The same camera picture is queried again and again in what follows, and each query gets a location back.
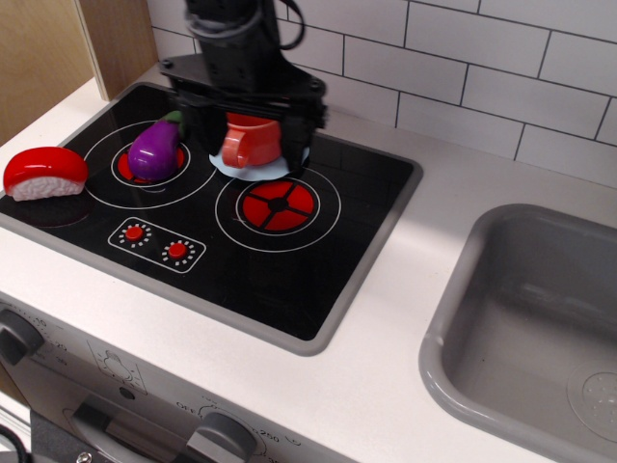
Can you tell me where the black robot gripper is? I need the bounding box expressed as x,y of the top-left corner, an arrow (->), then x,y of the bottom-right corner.
160,40 -> 327,172

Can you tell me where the orange plastic cup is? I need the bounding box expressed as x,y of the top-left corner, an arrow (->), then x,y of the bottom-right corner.
221,113 -> 282,169

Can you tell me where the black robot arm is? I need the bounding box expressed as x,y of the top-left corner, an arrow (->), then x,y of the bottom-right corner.
160,1 -> 326,171

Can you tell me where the light blue plate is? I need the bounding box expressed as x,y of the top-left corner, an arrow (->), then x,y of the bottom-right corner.
209,152 -> 293,181

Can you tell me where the purple toy eggplant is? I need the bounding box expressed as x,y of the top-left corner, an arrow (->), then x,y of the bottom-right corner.
127,110 -> 185,181

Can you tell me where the black toy stovetop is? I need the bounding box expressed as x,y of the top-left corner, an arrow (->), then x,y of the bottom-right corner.
1,84 -> 422,356

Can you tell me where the wooden side panel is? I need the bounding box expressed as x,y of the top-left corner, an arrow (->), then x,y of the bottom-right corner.
1,1 -> 158,142

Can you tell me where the red white toy sushi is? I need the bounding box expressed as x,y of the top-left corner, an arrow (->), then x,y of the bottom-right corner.
3,147 -> 89,202

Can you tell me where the grey oven front panel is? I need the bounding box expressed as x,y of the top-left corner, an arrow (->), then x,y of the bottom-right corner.
1,296 -> 348,462

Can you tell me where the grey right oven knob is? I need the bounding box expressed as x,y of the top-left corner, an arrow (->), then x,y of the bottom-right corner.
186,413 -> 257,463

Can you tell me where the grey oven knob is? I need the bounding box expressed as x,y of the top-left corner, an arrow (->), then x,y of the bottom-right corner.
186,413 -> 257,463
1,310 -> 44,366

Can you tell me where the grey left oven knob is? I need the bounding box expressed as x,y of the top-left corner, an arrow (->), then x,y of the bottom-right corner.
1,310 -> 44,366

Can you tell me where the grey toy sink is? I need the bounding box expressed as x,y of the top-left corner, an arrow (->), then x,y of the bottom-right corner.
419,204 -> 616,462

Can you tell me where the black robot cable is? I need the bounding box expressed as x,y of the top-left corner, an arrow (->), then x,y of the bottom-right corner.
277,0 -> 307,51

